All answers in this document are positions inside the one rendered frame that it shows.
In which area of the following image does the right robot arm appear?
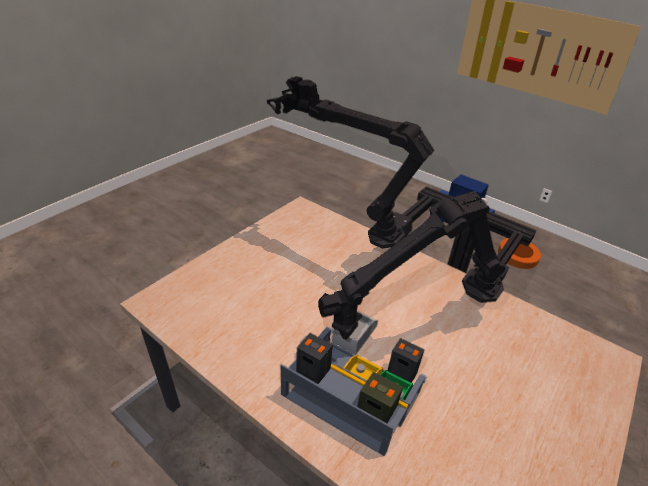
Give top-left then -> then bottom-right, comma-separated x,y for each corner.
286,76 -> 434,243

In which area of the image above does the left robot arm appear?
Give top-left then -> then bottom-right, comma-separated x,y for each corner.
318,191 -> 505,325

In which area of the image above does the green open bin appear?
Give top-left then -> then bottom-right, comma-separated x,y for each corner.
380,370 -> 413,400

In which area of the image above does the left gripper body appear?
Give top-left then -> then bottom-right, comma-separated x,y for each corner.
332,311 -> 362,337

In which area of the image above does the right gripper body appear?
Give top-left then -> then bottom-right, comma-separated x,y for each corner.
275,93 -> 301,113

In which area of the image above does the orange thin bar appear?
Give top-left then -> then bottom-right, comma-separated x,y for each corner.
331,364 -> 408,408

